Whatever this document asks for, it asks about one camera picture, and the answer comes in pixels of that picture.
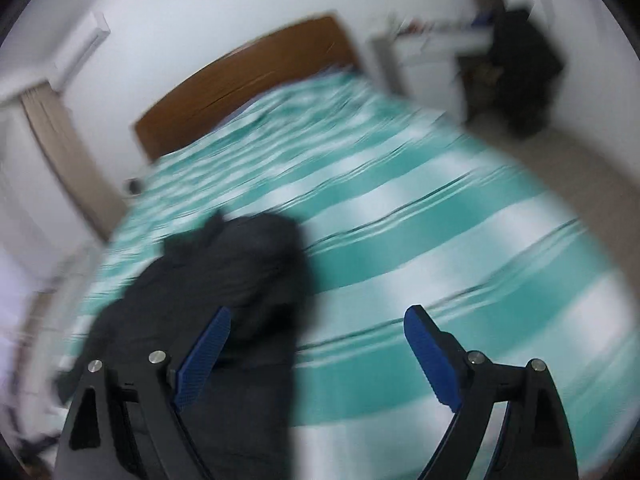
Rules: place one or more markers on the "white air conditioner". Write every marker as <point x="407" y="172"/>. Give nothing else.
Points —
<point x="76" y="48"/>

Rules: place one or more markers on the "white desk with drawer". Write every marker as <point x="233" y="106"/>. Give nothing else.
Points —
<point x="422" y="64"/>

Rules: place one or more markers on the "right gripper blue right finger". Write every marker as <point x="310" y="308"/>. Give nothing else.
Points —
<point x="534" y="441"/>

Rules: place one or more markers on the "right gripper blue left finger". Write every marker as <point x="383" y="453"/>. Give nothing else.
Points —
<point x="124" y="421"/>

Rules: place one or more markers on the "teal plaid bed cover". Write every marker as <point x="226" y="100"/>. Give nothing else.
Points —
<point x="319" y="212"/>

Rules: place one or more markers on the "black coat on chair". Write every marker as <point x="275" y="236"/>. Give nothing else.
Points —
<point x="515" y="78"/>

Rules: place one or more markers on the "small white round fan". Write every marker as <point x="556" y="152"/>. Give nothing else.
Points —
<point x="134" y="186"/>

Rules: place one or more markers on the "black puffer jacket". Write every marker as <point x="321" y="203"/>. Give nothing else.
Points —
<point x="210" y="309"/>

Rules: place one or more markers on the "brown wooden headboard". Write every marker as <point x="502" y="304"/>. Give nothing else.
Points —
<point x="193" y="108"/>

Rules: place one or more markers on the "beige curtain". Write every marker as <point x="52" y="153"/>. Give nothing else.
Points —
<point x="96" y="200"/>

